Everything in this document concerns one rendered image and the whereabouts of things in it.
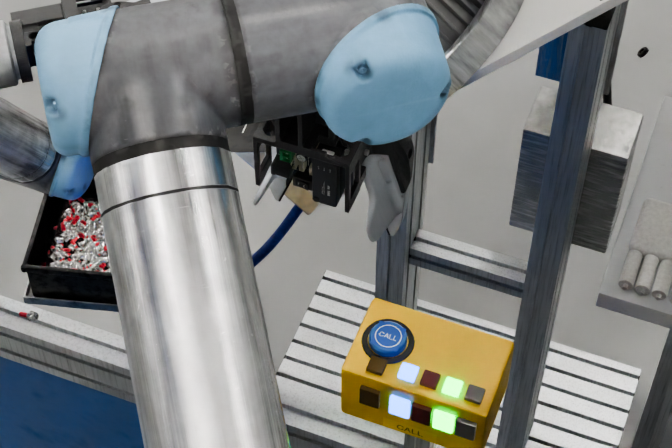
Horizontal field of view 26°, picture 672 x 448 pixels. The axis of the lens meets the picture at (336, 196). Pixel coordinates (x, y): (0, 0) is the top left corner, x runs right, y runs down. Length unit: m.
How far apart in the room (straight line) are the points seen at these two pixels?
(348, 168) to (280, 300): 1.91
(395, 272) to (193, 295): 1.50
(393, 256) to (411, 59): 1.45
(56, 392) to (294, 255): 1.06
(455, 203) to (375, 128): 2.23
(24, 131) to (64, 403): 0.53
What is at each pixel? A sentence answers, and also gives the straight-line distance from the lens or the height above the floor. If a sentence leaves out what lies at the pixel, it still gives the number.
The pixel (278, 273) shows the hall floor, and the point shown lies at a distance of 2.91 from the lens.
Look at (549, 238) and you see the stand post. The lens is 2.07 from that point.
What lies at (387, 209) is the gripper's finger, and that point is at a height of 1.52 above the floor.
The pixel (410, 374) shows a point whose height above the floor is 1.08.
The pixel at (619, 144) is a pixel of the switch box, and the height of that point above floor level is 0.84.
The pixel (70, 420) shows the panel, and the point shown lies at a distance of 2.02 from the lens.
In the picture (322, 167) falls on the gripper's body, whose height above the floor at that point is 1.60.
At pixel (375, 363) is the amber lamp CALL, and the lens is 1.51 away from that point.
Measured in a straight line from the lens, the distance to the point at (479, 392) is 1.50.
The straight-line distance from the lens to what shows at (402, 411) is 1.53.
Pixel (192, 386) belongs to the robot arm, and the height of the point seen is 1.72.
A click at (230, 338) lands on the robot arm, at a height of 1.73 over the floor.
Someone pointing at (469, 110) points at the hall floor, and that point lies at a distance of 3.19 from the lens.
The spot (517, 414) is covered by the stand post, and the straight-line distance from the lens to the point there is 2.47.
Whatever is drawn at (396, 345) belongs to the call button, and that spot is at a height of 1.08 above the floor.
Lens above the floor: 2.36
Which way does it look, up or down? 51 degrees down
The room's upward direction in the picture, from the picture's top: straight up
